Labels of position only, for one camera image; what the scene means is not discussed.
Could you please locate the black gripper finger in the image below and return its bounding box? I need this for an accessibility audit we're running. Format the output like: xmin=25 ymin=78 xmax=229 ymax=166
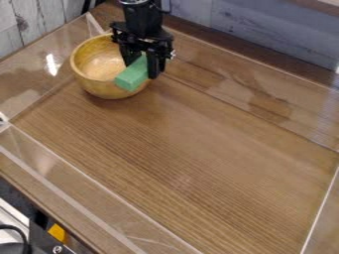
xmin=145 ymin=47 xmax=165 ymax=79
xmin=119 ymin=44 xmax=141 ymax=65

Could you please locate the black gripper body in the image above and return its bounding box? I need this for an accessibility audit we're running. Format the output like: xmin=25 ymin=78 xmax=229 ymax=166
xmin=109 ymin=0 xmax=173 ymax=59

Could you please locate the green rectangular block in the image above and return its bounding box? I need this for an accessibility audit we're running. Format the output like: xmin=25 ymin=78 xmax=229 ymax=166
xmin=113 ymin=55 xmax=148 ymax=91

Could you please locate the brown wooden bowl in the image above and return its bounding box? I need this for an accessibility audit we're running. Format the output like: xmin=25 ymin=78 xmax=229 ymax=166
xmin=70 ymin=34 xmax=151 ymax=99

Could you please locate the yellow label block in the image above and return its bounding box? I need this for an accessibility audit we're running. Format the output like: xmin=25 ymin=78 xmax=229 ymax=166
xmin=48 ymin=223 xmax=68 ymax=244

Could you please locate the black device with screw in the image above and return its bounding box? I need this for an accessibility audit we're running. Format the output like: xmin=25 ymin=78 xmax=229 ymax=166
xmin=29 ymin=221 xmax=95 ymax=254

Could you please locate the clear acrylic tray wall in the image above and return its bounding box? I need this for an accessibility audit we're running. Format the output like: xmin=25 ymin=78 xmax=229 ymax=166
xmin=0 ymin=124 xmax=203 ymax=254

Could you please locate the black cable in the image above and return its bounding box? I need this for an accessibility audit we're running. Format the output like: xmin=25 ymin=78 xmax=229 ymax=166
xmin=0 ymin=223 xmax=32 ymax=254

